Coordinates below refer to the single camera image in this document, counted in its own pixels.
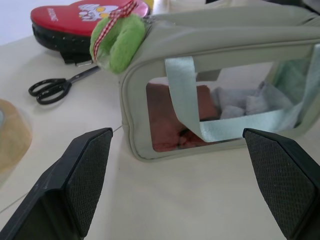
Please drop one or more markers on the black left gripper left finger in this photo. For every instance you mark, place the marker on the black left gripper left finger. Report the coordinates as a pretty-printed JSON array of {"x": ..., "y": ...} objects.
[{"x": 82, "y": 180}]

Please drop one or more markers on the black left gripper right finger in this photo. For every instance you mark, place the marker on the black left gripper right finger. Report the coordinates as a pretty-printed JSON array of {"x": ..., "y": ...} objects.
[{"x": 282, "y": 180}]

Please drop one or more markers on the green pouch with clear window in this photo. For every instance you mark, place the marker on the green pouch with clear window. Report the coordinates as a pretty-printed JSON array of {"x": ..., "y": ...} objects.
[{"x": 225, "y": 37}]

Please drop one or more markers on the tan packing tape roll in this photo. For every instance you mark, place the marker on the tan packing tape roll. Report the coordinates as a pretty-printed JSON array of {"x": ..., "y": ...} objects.
[{"x": 11, "y": 140}]

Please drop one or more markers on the grey folded cloth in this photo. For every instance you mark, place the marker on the grey folded cloth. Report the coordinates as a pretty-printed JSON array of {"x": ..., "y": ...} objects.
[{"x": 237, "y": 102}]

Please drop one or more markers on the black scissors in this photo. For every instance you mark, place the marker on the black scissors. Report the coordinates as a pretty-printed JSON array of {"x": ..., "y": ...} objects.
[{"x": 50, "y": 88}]

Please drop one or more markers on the red folded cloth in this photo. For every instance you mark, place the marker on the red folded cloth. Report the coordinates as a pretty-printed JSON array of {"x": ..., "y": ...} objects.
[{"x": 162, "y": 125}]

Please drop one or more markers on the red and black cartoon case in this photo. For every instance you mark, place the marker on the red and black cartoon case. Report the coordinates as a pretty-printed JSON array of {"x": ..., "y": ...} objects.
[{"x": 65, "y": 27}]

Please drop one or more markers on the red white gingham ribbon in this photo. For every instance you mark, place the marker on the red white gingham ribbon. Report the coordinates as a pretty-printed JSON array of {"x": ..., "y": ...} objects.
[{"x": 110, "y": 25}]

